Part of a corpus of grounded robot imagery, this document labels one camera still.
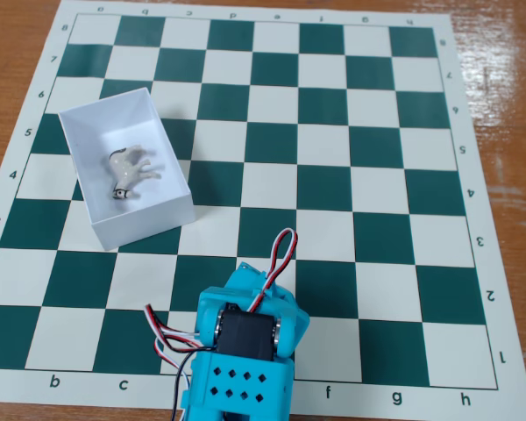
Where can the white toy horse figurine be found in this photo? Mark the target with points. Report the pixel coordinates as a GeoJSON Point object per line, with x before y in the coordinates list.
{"type": "Point", "coordinates": [129, 169]}

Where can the green white chessboard mat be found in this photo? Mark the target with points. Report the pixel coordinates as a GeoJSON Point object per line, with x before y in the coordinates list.
{"type": "Point", "coordinates": [272, 144]}

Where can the white open cardboard box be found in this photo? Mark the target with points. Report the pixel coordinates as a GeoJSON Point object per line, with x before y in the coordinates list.
{"type": "Point", "coordinates": [158, 210]}

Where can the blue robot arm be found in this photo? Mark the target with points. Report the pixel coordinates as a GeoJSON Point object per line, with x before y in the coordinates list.
{"type": "Point", "coordinates": [236, 386]}

